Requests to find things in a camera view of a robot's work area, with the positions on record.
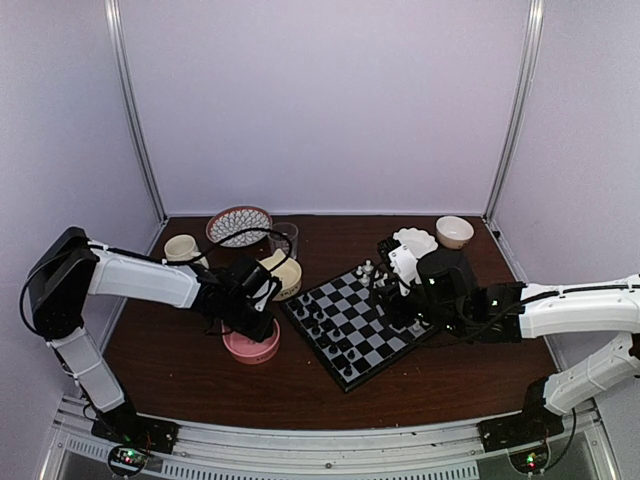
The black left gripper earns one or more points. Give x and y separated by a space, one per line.
259 332

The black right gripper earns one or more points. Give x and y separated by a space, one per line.
391 305

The pink cat-shaped bowl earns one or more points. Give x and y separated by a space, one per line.
249 352

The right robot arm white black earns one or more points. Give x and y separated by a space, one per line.
531 310

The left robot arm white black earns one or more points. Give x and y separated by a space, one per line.
73 296

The cream cat-shaped bowl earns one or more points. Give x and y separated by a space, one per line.
290 274

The white scalloped bowl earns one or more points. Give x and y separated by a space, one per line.
419 242

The clear drinking glass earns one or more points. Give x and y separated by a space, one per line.
284 237

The cream round bowl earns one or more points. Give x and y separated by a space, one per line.
453 232

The patterned ceramic plate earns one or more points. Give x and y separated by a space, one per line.
238 227

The white mug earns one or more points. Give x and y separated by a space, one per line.
183 248

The black white chessboard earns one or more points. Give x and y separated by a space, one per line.
364 326

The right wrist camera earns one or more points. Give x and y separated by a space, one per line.
401 261

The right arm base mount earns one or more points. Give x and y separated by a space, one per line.
518 429

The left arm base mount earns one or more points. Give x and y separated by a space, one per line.
142 432

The aluminium front rail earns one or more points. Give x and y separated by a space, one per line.
450 450

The right aluminium frame post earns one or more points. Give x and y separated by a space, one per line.
526 74

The aluminium frame post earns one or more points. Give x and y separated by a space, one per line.
116 33
526 74

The left aluminium frame post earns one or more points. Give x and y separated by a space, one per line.
116 33

